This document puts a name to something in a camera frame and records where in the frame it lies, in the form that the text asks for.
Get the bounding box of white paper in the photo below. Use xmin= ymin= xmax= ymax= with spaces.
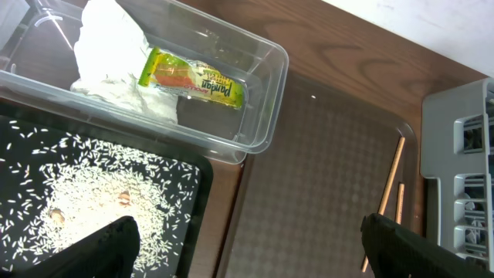
xmin=70 ymin=0 xmax=178 ymax=124

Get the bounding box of grey dishwasher rack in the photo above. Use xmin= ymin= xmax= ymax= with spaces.
xmin=420 ymin=78 xmax=493 ymax=270

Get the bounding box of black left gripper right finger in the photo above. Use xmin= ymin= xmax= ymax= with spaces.
xmin=360 ymin=213 xmax=493 ymax=278

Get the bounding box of pile of white rice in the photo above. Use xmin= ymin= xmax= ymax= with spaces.
xmin=0 ymin=119 xmax=201 ymax=273

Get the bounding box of wooden chopstick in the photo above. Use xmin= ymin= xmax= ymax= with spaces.
xmin=360 ymin=136 xmax=407 ymax=273
xmin=394 ymin=183 xmax=404 ymax=224

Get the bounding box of clear plastic bin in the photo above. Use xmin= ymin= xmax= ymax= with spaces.
xmin=1 ymin=1 xmax=289 ymax=164

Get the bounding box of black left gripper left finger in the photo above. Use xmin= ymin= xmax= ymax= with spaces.
xmin=11 ymin=216 xmax=140 ymax=278

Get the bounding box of black plastic bin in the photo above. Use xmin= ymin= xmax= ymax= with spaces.
xmin=0 ymin=100 xmax=215 ymax=278

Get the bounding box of yellow snack wrapper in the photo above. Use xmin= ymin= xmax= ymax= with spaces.
xmin=138 ymin=47 xmax=244 ymax=110

